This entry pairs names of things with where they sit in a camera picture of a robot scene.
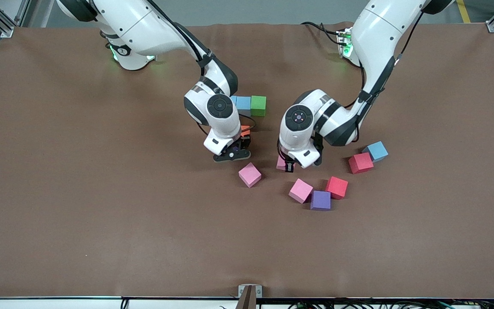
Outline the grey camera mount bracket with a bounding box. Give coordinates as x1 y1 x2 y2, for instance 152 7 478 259
238 284 263 309

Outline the red foam cube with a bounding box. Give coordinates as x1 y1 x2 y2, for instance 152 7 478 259
325 176 349 200
348 152 374 175

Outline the white table edge rail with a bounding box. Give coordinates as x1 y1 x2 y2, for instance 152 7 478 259
0 295 494 309

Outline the brown table cover sheet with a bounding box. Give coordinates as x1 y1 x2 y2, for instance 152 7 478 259
0 21 494 300

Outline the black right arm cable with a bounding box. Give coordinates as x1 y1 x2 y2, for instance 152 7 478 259
146 0 257 137

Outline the black base cable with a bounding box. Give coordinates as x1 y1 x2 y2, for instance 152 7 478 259
301 21 347 46

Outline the green foam cube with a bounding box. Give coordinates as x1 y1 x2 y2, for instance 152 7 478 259
250 96 267 117

